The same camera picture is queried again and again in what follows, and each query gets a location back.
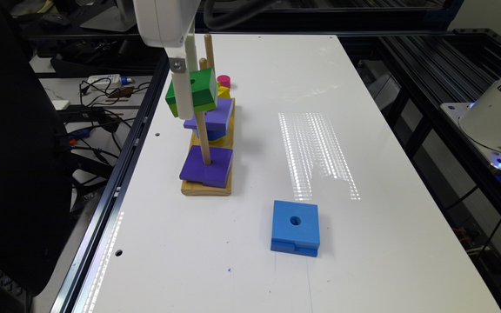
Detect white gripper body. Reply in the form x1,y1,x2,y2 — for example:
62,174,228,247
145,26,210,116
133,0,200,48

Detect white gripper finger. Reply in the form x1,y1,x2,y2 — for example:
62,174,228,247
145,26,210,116
170,57,194,120
184,33,198,72

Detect green wooden block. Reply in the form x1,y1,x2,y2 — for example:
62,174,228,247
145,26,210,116
165,68,218,117

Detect pink round block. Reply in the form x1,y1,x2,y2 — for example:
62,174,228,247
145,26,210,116
217,75,231,88

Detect light purple square block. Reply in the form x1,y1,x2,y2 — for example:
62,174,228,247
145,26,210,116
205,98,234,132

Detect blue block under purple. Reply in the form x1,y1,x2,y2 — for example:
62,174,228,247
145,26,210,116
192,129,227,142

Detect dark purple square block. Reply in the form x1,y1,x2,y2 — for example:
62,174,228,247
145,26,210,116
179,145,233,188

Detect blue square block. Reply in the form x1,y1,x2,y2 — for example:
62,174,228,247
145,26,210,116
271,200,320,257

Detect far wooden peg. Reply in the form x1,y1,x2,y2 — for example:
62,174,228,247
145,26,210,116
204,33,216,70

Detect near wooden peg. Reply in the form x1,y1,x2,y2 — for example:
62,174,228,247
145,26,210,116
195,111,211,165

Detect white power strip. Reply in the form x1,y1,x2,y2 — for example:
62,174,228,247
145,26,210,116
87,74,134,88

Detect wooden peg base board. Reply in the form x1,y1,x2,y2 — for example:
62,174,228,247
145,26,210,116
181,98,235,196

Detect black office chair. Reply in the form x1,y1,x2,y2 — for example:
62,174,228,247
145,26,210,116
0,4,72,312

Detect black aluminium table frame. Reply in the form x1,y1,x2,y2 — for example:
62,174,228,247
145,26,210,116
55,10,501,312

